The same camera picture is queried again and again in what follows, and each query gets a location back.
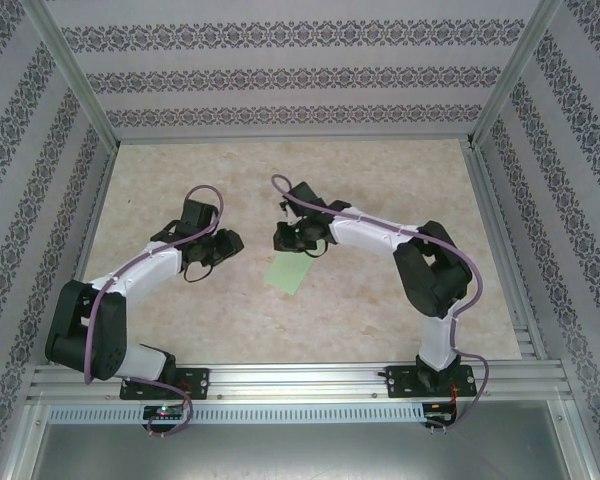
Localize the slotted grey cable duct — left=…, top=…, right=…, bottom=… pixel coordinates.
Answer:
left=47, top=403, right=426, bottom=424

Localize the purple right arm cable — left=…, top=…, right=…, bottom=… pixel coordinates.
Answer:
left=270, top=173, right=491, bottom=435

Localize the aluminium frame post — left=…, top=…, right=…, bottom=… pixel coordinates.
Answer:
left=22, top=0, right=121, bottom=151
left=465, top=0, right=565, bottom=150

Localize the grey sheet metal panel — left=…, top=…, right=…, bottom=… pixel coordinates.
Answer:
left=9, top=402, right=596, bottom=480

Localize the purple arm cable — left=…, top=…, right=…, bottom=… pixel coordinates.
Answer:
left=270, top=173, right=491, bottom=435
left=83, top=184, right=226, bottom=439

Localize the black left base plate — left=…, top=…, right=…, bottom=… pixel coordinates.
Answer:
left=119, top=367, right=211, bottom=401

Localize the light green paper sheet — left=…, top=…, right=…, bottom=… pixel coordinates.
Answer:
left=262, top=251, right=315, bottom=297

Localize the thin black left wrist cable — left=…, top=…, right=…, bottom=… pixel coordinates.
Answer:
left=182, top=259, right=216, bottom=285

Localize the aluminium side rail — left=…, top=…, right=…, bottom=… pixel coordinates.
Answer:
left=462, top=139, right=551, bottom=364
left=47, top=142, right=121, bottom=366

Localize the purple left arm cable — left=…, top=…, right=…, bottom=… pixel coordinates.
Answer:
left=83, top=184, right=226, bottom=439

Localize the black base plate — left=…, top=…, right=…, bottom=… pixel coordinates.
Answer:
left=385, top=364, right=479, bottom=400
left=119, top=367, right=211, bottom=401

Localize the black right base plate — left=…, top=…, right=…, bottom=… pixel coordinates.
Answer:
left=385, top=364, right=479, bottom=400

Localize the aluminium mounting beam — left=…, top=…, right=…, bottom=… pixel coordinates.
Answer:
left=27, top=363, right=574, bottom=402

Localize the aluminium cross rail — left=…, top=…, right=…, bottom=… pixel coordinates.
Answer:
left=115, top=133, right=475, bottom=145

